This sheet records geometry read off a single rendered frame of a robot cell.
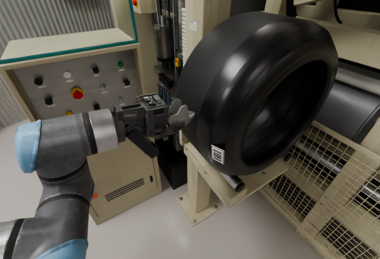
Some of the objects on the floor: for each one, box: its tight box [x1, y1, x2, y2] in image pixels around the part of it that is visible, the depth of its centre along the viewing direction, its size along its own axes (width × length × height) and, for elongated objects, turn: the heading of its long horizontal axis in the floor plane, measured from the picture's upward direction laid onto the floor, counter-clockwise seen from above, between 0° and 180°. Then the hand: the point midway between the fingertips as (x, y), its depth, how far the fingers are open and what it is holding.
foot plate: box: [176, 192, 221, 227], centre depth 160 cm, size 27×27×2 cm
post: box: [185, 0, 234, 213], centre depth 85 cm, size 13×13×250 cm
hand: (190, 116), depth 54 cm, fingers closed
